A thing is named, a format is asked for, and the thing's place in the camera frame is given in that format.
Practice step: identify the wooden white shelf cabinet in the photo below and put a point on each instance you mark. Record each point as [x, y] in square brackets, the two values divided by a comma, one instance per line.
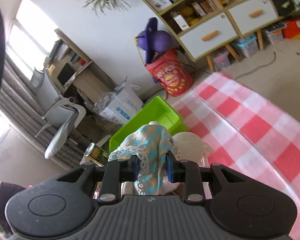
[203, 26]

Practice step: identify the red white checkered tablecloth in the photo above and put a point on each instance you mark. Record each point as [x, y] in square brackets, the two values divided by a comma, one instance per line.
[246, 132]

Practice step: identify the purple balance ball toy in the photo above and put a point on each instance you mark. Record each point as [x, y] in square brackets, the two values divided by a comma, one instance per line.
[152, 41]

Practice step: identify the wooden computer desk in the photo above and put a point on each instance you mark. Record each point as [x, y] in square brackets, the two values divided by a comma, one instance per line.
[70, 68]

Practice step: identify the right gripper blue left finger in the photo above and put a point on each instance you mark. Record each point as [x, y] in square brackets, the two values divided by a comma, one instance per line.
[134, 167]

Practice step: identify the teal floral lace cloth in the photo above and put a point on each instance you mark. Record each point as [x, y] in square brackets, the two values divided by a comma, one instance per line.
[149, 181]

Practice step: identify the green plastic storage bin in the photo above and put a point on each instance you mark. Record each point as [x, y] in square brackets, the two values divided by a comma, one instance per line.
[156, 110]

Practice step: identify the yellow black tin can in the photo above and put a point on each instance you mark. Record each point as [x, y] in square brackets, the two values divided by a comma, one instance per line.
[97, 155]

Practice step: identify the cream knitted soft toy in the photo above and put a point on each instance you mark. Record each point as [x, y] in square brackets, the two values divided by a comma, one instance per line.
[184, 145]

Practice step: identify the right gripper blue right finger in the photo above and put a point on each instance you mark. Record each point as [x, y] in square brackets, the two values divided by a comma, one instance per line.
[172, 168]

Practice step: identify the grey white office chair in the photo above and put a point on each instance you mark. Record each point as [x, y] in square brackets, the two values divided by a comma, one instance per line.
[60, 112]

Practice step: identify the white blue cardboard box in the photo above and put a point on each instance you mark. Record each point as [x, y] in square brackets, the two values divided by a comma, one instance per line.
[119, 105]

